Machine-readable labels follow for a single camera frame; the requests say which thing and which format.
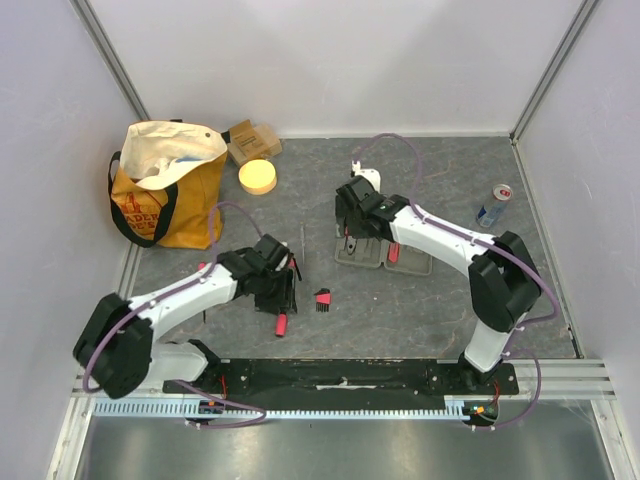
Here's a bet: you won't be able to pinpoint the brown cardboard box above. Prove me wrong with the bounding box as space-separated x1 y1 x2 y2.
227 120 282 167

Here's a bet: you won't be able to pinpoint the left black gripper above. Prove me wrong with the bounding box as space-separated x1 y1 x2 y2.
254 265 297 316

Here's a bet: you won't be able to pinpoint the red black pliers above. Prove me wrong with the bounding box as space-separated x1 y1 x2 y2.
345 236 357 255

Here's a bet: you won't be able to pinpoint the small red screwdriver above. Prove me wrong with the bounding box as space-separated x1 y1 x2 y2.
198 262 207 325

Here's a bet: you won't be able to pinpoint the grey plastic tool case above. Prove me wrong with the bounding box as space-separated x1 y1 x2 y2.
334 225 433 276

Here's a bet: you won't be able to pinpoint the thin metal rod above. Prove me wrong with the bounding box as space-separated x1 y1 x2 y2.
300 223 306 265

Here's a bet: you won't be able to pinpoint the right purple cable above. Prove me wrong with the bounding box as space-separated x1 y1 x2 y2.
352 132 562 432

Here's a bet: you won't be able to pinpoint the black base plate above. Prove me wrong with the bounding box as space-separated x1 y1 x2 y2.
193 359 519 409

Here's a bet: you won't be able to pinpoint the purple cable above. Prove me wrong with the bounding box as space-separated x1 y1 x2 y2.
352 132 562 432
82 201 269 431

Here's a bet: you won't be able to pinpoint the large red screwdriver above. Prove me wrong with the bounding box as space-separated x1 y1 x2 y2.
274 313 288 338

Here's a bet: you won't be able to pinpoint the red black hex key set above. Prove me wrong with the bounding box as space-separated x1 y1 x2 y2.
314 288 331 313

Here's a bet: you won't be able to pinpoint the blue silver drink can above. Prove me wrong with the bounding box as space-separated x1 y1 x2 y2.
476 184 513 228

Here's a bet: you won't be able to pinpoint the red utility knife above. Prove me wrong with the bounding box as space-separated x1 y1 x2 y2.
387 243 400 264

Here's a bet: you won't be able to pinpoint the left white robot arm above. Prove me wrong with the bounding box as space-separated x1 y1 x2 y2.
73 234 302 399

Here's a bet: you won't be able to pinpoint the slotted cable duct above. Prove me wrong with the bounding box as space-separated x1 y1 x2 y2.
93 395 470 421

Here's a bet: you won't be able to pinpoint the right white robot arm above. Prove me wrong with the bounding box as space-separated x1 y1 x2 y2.
335 175 542 394

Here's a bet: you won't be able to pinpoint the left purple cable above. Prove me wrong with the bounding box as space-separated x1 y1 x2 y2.
82 201 269 431

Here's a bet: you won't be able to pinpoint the yellow canvas tote bag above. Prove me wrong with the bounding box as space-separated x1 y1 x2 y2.
107 120 229 250

